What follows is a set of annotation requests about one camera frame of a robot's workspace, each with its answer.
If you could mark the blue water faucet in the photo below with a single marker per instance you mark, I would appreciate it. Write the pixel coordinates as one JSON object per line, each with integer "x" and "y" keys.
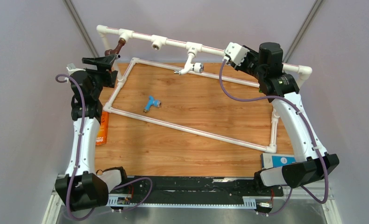
{"x": 151, "y": 102}

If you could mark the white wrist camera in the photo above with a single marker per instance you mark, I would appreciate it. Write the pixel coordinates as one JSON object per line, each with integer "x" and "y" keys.
{"x": 71, "y": 68}
{"x": 235, "y": 54}

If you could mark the orange razor package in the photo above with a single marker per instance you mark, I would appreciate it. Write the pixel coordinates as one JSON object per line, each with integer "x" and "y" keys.
{"x": 103, "y": 129}

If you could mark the white water faucet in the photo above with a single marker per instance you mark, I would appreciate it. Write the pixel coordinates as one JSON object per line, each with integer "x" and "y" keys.
{"x": 189, "y": 66}

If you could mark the brown water faucet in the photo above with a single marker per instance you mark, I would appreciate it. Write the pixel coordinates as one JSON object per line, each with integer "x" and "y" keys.
{"x": 117, "y": 49}

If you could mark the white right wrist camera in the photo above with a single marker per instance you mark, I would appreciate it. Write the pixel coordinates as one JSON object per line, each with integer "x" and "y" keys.
{"x": 235, "y": 54}

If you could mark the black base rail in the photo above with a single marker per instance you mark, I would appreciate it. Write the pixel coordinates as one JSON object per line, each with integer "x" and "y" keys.
{"x": 194, "y": 190}

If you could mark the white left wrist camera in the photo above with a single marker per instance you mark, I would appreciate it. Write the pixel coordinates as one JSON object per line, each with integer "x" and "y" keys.
{"x": 71, "y": 68}

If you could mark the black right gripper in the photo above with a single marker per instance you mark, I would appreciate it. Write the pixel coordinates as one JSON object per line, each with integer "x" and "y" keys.
{"x": 240, "y": 67}

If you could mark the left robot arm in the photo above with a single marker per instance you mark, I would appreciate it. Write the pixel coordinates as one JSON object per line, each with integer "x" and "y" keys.
{"x": 81, "y": 188}

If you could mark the blue white box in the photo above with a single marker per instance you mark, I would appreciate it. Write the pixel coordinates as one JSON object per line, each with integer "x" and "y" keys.
{"x": 269, "y": 160}

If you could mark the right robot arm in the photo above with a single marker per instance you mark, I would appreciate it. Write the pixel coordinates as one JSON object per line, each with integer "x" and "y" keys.
{"x": 312, "y": 160}

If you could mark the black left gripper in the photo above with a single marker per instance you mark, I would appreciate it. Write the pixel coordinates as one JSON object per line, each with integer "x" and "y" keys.
{"x": 103, "y": 65}

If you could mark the white PVC pipe frame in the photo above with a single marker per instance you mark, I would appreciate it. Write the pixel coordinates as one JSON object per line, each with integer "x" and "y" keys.
{"x": 157, "y": 43}

